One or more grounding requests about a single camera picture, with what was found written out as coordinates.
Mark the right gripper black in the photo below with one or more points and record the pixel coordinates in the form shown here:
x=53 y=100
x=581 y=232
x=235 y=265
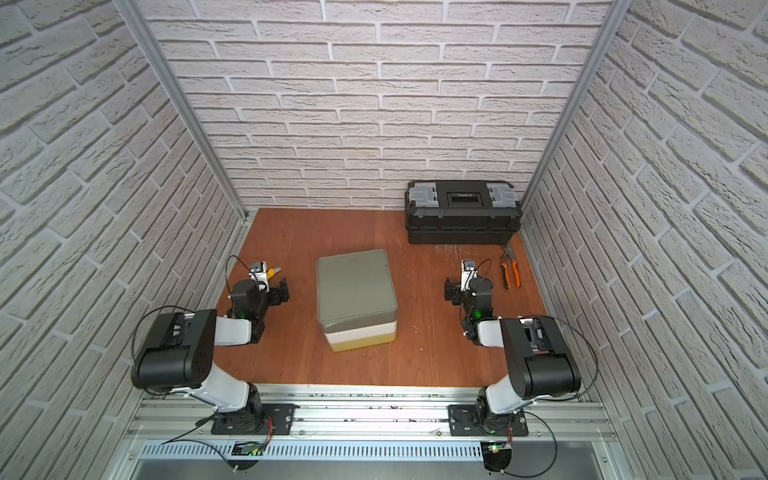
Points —
x=450 y=293

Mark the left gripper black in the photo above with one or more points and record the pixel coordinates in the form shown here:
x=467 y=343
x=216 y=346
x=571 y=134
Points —
x=275 y=293

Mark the three-drawer storage box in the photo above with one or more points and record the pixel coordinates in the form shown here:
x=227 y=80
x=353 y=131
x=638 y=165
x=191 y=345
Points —
x=356 y=301

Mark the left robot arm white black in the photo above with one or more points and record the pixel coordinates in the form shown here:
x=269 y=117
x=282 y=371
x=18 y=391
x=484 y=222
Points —
x=177 y=356

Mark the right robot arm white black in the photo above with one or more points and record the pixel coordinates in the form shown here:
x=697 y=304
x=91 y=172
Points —
x=538 y=360

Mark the yellow utility knife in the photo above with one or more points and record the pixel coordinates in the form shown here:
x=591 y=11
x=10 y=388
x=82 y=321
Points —
x=273 y=272

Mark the black plastic toolbox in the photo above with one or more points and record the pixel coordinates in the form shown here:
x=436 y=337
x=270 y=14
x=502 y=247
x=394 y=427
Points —
x=461 y=212

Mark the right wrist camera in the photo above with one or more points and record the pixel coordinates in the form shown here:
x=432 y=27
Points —
x=468 y=272

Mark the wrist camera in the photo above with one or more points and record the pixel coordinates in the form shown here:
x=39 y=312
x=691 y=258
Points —
x=468 y=272
x=258 y=272

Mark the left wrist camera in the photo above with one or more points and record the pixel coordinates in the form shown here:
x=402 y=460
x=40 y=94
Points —
x=258 y=272

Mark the orange handled pliers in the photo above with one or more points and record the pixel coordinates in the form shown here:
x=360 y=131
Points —
x=509 y=268

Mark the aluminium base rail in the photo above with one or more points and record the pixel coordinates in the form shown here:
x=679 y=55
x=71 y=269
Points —
x=355 y=423

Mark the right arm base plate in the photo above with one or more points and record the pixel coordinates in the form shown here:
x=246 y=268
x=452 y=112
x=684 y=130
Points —
x=465 y=420

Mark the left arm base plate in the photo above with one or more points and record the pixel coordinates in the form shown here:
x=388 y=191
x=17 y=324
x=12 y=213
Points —
x=271 y=418

